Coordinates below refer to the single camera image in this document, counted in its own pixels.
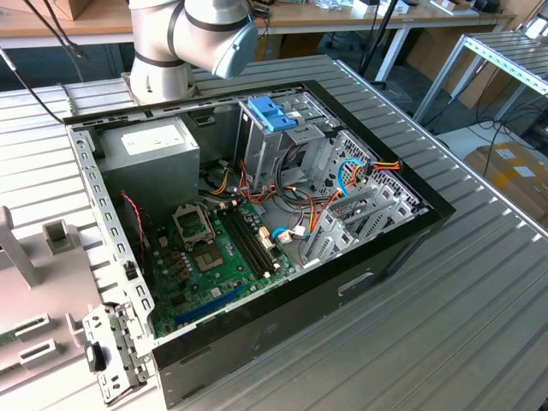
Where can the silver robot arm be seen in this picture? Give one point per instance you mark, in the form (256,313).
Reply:
(150,47)

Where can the grey metal disk bay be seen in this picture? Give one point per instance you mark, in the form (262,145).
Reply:
(342,240)

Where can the black RAM slot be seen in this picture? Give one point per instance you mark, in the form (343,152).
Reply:
(245,244)
(255,240)

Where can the grey metal drive cage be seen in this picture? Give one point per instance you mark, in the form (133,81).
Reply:
(265,150)

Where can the thin metal locking lever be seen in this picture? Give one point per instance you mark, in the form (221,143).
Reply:
(209,223)

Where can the green motherboard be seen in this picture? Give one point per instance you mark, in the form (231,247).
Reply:
(240,278)

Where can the CPU socket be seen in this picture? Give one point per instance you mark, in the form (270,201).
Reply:
(207,259)

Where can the blue plastic drive latch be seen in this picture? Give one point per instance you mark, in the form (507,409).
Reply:
(267,113)

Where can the blue expansion slot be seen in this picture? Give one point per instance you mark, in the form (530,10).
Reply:
(210,305)

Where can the black open PC case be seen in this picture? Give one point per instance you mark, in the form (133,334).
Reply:
(278,334)

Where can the grey power supply box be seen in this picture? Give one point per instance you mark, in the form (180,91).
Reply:
(150,171)

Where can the black case fan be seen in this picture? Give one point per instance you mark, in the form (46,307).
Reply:
(130,240)

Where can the large brown cardboard box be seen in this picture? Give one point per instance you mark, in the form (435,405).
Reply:
(432,51)

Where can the grey parts rack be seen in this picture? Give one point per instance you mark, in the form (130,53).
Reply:
(55,282)

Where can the cardboard box yellow tape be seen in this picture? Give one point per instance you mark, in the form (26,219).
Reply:
(514,188)

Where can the metal slat rack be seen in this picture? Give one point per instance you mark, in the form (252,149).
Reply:
(501,47)

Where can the small brown cardboard box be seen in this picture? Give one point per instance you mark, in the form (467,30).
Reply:
(70,7)

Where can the green circuit card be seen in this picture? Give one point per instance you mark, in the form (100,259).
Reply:
(5,338)

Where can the metal expansion bracket flap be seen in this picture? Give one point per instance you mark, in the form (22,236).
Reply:
(124,338)

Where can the wooden desk white frame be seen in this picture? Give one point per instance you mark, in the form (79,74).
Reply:
(342,17)

